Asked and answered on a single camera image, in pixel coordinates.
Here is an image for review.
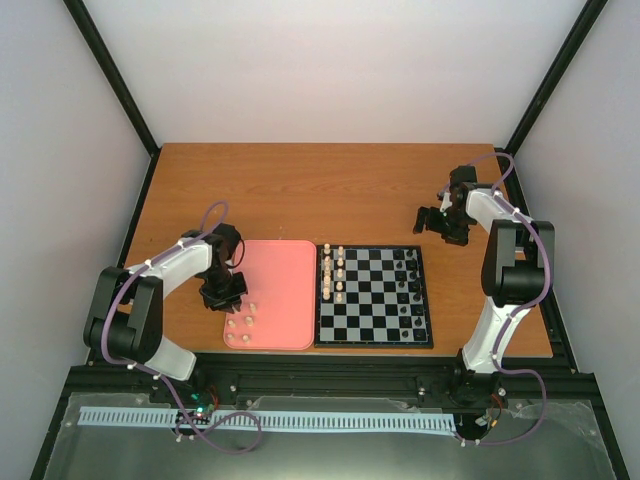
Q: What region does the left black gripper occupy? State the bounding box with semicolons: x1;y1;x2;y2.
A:
201;267;248;313

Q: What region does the black white chess board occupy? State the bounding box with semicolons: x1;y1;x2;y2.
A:
314;244;434;349

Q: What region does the black aluminium frame rail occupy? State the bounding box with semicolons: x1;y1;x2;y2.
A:
64;349;599;406

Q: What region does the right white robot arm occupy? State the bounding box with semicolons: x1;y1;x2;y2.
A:
413;165;555;407

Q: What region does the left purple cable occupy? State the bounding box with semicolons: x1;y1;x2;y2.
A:
101;200;264;455

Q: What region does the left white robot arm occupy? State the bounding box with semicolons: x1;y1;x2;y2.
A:
83;223;248;403

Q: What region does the pink plastic tray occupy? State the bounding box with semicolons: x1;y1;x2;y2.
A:
223;240;316;351

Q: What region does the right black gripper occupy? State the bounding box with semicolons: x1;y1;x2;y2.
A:
412;207;472;247

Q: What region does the purple cable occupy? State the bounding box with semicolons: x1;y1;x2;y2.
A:
448;152;554;446
101;200;264;455

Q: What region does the light blue slotted cable duct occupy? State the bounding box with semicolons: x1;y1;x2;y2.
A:
77;406;456;436

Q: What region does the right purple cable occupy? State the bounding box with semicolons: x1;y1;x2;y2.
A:
448;152;554;446

